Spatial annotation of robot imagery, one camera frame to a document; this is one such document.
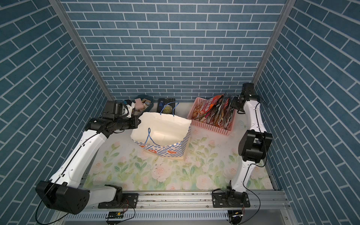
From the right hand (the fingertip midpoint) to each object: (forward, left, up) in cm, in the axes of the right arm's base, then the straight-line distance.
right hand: (236, 104), depth 92 cm
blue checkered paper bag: (-17, +49, -18) cm, 55 cm away
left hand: (-23, +55, +6) cm, 60 cm away
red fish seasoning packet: (+5, +18, -5) cm, 19 cm away
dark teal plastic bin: (+16, +69, -17) cm, 73 cm away
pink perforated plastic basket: (-4, +16, -7) cm, 18 cm away
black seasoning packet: (-8, +5, -2) cm, 10 cm away
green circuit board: (-63, +66, -23) cm, 95 cm away
